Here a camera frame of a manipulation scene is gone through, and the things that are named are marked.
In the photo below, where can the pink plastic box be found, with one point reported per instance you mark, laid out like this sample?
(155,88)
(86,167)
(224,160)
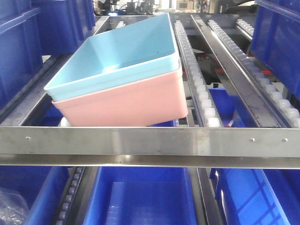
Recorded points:
(137,104)

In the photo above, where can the light blue plastic box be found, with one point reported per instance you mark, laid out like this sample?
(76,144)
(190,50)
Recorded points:
(128,54)

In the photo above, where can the white roller track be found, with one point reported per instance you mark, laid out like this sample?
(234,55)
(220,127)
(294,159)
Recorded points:
(253,74)
(245,28)
(203,104)

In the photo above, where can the blue bin lower centre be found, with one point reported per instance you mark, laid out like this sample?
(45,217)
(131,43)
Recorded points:
(141,196)

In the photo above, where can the blue bin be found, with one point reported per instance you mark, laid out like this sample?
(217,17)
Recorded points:
(257,196)
(276,40)
(141,196)
(40,186)
(30,29)

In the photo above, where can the blue bin lower right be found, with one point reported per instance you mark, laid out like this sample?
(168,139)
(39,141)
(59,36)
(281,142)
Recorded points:
(257,196)

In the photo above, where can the blue bin lower left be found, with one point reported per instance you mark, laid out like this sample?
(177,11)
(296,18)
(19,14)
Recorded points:
(40,186)

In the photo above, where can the blue bin upper right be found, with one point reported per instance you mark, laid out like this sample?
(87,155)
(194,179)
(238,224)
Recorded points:
(276,40)

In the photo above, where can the blue bin upper left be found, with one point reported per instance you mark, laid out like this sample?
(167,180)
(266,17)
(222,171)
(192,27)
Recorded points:
(30,29)

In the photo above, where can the clear plastic bag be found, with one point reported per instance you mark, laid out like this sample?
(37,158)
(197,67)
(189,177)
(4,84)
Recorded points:
(13,207)

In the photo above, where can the steel flow rack frame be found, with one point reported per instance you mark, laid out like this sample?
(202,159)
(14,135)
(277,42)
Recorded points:
(267,141)

